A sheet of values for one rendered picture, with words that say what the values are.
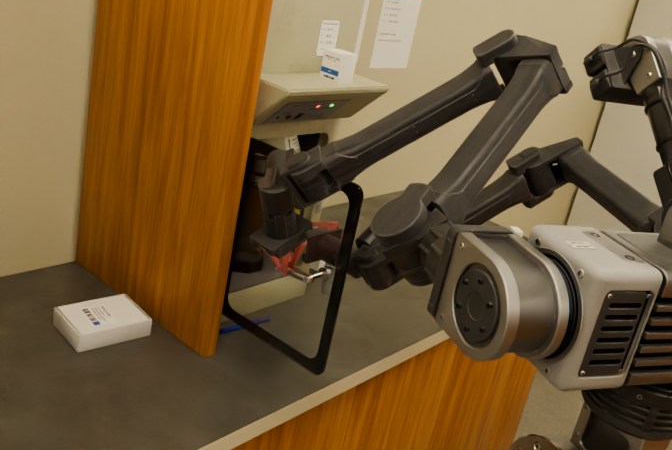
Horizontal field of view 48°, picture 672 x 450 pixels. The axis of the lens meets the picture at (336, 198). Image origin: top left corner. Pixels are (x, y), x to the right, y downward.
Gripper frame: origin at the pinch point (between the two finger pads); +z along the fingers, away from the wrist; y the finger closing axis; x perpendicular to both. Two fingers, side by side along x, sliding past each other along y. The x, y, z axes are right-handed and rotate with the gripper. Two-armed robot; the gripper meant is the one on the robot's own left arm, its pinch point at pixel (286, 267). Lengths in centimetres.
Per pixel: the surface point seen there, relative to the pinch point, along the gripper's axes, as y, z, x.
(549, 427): -130, 184, -2
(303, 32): -30.3, -29.7, -23.6
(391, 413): -23, 62, 5
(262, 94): -13.3, -24.9, -17.6
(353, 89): -32.4, -19.5, -12.1
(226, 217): 2.6, -6.8, -13.1
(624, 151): -280, 141, -55
